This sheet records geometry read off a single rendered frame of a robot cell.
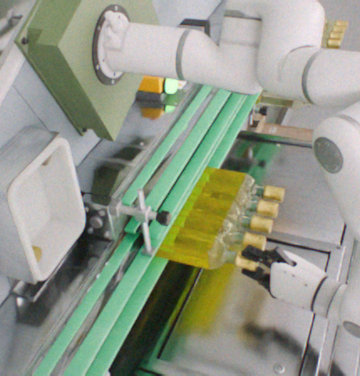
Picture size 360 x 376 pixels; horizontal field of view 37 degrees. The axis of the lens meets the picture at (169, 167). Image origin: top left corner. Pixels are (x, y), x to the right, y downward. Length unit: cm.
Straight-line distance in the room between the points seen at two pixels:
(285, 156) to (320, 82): 93
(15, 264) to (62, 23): 43
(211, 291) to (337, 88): 63
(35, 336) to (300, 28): 68
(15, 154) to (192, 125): 52
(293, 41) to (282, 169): 85
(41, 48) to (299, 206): 87
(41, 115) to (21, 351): 43
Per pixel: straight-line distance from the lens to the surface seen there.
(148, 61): 101
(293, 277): 109
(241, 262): 115
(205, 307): 125
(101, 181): 115
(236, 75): 95
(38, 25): 99
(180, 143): 127
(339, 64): 80
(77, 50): 99
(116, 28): 104
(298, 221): 150
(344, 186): 75
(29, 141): 98
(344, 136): 72
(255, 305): 125
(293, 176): 164
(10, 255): 100
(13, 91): 100
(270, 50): 88
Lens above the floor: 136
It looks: 21 degrees down
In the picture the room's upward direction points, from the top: 100 degrees clockwise
